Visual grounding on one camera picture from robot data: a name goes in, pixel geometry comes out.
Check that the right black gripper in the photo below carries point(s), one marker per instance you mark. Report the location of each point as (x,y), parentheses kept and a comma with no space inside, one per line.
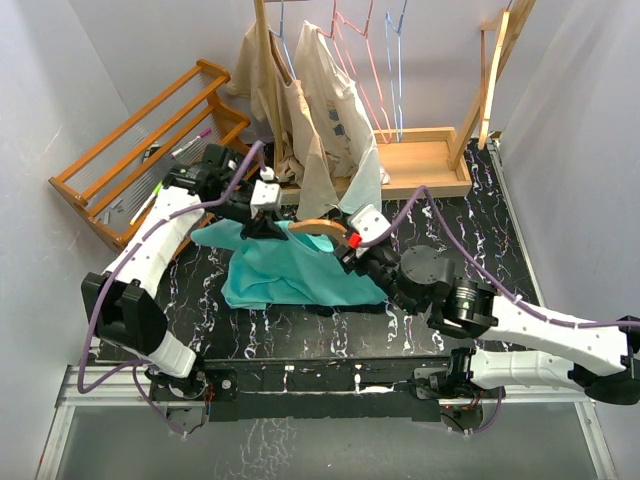
(351,262)

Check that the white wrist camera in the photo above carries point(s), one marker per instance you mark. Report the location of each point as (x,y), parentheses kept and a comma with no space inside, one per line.
(369,227)
(266,194)

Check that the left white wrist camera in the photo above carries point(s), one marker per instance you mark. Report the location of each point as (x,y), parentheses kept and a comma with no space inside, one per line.
(266,194)

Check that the orange wooden shelf rack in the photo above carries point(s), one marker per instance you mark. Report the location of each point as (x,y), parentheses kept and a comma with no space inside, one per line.
(108,183)

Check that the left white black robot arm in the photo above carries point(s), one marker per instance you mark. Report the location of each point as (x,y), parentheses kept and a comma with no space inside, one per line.
(120,302)

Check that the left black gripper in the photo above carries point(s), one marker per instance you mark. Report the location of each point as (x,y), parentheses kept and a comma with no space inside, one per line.
(264,225)

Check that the white printed t shirt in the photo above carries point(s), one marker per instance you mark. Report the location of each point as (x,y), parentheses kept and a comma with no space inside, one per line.
(339,116)

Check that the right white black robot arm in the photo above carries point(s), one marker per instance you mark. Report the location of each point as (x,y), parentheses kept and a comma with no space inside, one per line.
(555,350)

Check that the blue hanger under beige shirt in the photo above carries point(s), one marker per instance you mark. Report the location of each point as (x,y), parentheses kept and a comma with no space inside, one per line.
(280,34)

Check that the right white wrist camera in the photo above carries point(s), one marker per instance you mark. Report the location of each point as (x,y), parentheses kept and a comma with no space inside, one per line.
(369,227)

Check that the wooden clothes rack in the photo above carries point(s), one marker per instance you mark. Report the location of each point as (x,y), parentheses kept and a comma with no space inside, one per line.
(441,101)

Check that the beige t shirt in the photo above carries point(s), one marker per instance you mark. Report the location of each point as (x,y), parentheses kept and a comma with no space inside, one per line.
(304,161)

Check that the blue wire hanger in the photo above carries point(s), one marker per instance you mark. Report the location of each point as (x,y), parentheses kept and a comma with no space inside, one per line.
(393,41)

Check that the purple cap marker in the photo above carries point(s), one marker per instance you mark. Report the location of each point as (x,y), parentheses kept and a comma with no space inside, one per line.
(191,143)

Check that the teal t shirt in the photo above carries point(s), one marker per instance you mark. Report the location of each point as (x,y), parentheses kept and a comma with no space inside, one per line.
(301,269)

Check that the pink wire hanger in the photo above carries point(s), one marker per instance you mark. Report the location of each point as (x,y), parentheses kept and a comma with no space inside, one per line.
(352,43)

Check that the green cap marker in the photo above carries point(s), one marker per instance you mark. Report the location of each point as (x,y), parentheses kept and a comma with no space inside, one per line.
(146,204)

